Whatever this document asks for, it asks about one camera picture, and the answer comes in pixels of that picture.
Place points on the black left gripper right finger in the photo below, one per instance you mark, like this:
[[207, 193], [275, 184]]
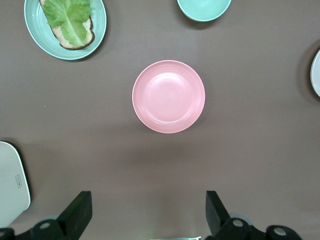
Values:
[[220, 215]]

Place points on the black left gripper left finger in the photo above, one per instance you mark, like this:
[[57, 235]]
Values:
[[75, 215]]

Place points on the pink plate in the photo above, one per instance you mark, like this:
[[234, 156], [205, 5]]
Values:
[[168, 96]]

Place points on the white rounded cutting board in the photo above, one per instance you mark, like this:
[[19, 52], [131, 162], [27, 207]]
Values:
[[11, 180]]

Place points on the toasted bread slice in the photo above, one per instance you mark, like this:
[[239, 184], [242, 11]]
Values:
[[86, 37]]

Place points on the mint green ribbed plate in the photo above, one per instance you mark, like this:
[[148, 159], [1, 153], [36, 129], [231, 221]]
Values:
[[37, 37]]

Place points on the green lettuce leaf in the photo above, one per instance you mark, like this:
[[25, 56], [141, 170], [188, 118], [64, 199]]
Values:
[[68, 20]]

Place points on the mint green bowl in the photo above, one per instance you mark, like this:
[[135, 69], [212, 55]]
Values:
[[203, 8]]

